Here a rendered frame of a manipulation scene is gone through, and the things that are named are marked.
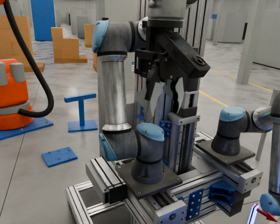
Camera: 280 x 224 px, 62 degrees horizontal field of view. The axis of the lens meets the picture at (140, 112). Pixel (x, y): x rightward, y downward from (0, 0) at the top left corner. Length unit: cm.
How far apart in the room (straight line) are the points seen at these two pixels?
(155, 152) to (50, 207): 170
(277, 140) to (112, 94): 60
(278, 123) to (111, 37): 65
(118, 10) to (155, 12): 151
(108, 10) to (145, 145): 125
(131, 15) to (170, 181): 142
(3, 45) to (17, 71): 431
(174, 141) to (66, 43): 844
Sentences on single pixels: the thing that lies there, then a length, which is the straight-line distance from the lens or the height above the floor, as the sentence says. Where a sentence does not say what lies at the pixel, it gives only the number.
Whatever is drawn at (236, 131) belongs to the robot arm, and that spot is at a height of 117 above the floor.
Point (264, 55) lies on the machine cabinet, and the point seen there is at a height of 43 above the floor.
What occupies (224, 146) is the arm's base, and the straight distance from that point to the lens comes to 130.
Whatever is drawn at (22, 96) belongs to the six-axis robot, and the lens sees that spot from 398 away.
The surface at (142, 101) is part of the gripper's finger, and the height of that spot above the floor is 152.
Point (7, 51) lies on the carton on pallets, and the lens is 814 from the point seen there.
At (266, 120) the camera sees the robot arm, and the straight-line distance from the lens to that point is 124.
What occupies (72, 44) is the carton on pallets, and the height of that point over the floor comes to 66.
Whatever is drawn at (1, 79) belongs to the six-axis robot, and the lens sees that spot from 377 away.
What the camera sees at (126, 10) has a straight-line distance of 202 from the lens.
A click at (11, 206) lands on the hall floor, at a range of 265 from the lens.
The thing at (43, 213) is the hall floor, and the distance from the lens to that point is 248.
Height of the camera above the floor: 168
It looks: 22 degrees down
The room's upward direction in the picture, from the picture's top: 3 degrees clockwise
